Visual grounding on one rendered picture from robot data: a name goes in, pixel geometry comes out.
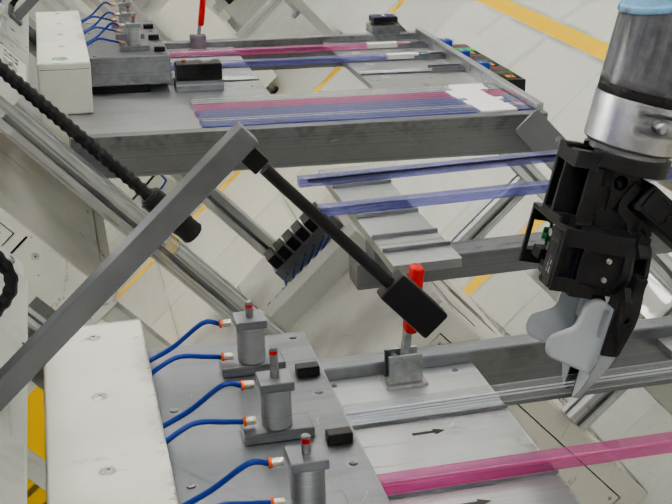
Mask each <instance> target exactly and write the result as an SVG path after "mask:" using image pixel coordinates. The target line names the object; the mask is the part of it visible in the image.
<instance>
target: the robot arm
mask: <svg viewBox="0 0 672 504"><path fill-rule="evenodd" d="M617 9H618V10H619V11H618V14H617V18H616V21H615V25H614V28H613V32H612V36H611V39H610V43H609V46H608V50H607V53H606V57H605V60H604V64H603V67H602V71H601V74H600V78H599V82H598V85H597V86H596V89H595V93H594V97H593V100H592V104H591V107H590V111H589V114H588V118H587V122H586V125H585V129H584V133H585V135H586V136H587V137H588V138H585V139H584V142H578V141H572V140H567V139H561V141H560V144H559V148H558V152H557V155H556V159H555V162H554V166H553V169H552V173H551V176H550V180H549V184H548V187H547V191H546V194H545V198H544V201H543V203H540V202H534V203H533V207H532V210H531V214H530V218H529V221H528V225H527V228H526V232H525V236H524V239H523V243H522V246H521V250H520V254H519V257H518V260H519V261H525V262H532V263H539V268H538V270H539V271H540V272H541V274H540V275H539V280H540V281H541V282H542V283H543V284H544V285H545V286H546V287H548V289H549V290H553V291H560V293H559V296H558V299H557V302H556V303H555V304H554V305H553V306H552V307H550V308H547V309H543V310H540V311H537V312H534V313H532V314H531V315H530V316H529V317H528V319H527V322H526V331H527V333H528V334H529V335H530V336H531V337H533V338H535V339H537V340H540V341H542V342H544V343H546V346H545V351H546V354H547V355H548V356H549V357H550V358H552V359H554V360H556V361H559V362H561V363H562V375H569V374H576V373H578V374H577V377H576V381H575V384H574V388H573V391H572V394H571V396H572V397H573V398H580V397H582V396H583V395H584V394H585V393H586V392H587V391H588V390H589V389H590V388H591V386H592V385H593V384H594V383H595V382H596V381H597V380H598V379H599V378H600V377H601V376H602V375H603V374H604V373H605V371H606V370H607V369H608V368H609V366H610V365H611V364H612V362H613V361H614V359H615V357H617V356H619V355H620V353H621V351H622V349H623V348H624V346H625V344H626V342H627V341H628V339H629V337H630V335H631V334H632V332H633V330H634V328H635V326H636V323H637V321H638V318H639V315H640V311H641V307H642V302H643V296H644V291H645V288H646V286H647V284H648V280H647V279H648V276H649V270H650V264H651V258H652V250H651V247H650V244H651V240H652V239H650V237H651V235H652V232H653V233H654V234H655V235H656V236H657V237H658V238H660V239H661V240H662V241H663V242H664V243H665V244H666V245H667V246H668V247H669V248H671V249H672V200H671V199H670V198H669V197H668V196H667V195H665V194H664V193H663V192H662V191H661V190H660V189H659V188H658V187H657V186H656V185H654V184H652V183H650V182H648V181H647V180H645V179H652V180H664V179H667V177H668V174H669V170H670V167H671V164H672V161H671V160H670V159H671V158H672V0H620V1H619V3H618V7H617ZM644 178H645V179H644ZM535 219H536V220H542V221H548V222H549V223H550V225H549V227H544V229H543V232H542V236H541V239H543V240H544V241H545V243H544V245H542V244H535V243H534V246H533V249H530V248H527V245H528V241H529V238H530V234H531V231H532V227H533V223H534V220H535ZM605 296H607V297H610V299H609V301H608V303H606V299H605Z"/></svg>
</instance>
